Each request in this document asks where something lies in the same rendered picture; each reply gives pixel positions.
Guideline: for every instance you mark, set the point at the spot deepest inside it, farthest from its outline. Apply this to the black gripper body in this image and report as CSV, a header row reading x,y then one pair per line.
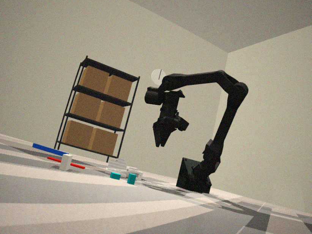
x,y
167,117

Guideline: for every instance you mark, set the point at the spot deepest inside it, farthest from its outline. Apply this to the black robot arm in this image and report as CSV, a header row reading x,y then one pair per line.
x,y
237,92

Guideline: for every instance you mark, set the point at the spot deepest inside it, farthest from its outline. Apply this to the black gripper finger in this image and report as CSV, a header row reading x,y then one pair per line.
x,y
165,132
157,136

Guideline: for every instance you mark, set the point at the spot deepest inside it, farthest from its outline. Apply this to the blue flat bar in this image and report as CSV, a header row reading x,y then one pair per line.
x,y
37,146

